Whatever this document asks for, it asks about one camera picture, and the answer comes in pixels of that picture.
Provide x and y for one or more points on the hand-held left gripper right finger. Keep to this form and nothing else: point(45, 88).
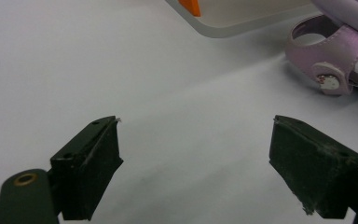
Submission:
point(313, 174)

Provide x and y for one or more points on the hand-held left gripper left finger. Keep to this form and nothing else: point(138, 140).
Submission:
point(84, 168)

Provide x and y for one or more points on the clear plastic cup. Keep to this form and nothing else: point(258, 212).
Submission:
point(338, 51)

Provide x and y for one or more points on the white lidded storage box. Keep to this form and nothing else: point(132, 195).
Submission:
point(230, 30)

